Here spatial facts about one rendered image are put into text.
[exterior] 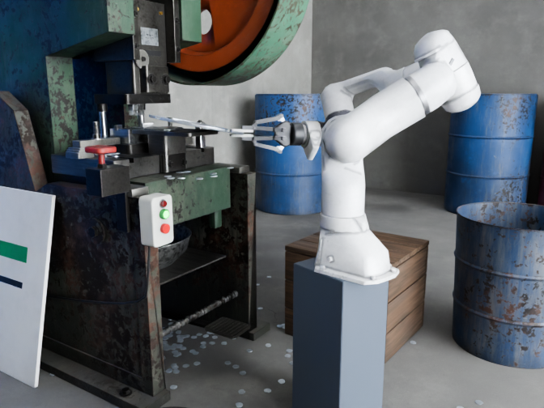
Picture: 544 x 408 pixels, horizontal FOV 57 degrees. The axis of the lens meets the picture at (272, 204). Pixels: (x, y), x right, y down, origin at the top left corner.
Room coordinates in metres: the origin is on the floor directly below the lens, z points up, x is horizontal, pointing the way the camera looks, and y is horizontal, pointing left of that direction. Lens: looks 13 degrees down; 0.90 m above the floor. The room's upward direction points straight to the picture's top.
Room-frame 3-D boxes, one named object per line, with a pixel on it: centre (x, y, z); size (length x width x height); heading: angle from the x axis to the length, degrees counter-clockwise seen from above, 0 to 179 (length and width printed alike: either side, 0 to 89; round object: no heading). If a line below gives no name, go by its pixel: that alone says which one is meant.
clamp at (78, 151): (1.56, 0.55, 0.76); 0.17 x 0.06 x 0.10; 147
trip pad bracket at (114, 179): (1.32, 0.43, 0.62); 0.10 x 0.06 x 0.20; 147
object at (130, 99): (1.70, 0.46, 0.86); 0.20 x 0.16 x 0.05; 147
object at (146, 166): (1.70, 0.45, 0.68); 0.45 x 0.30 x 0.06; 147
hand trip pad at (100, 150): (1.30, 0.44, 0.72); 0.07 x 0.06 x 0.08; 57
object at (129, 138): (1.70, 0.45, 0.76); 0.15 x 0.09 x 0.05; 147
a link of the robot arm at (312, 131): (1.66, -0.13, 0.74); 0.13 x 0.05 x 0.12; 19
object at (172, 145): (1.61, 0.31, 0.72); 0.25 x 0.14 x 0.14; 57
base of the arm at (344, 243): (1.24, -0.21, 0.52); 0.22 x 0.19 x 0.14; 40
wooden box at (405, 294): (1.80, -0.32, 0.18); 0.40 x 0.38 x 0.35; 53
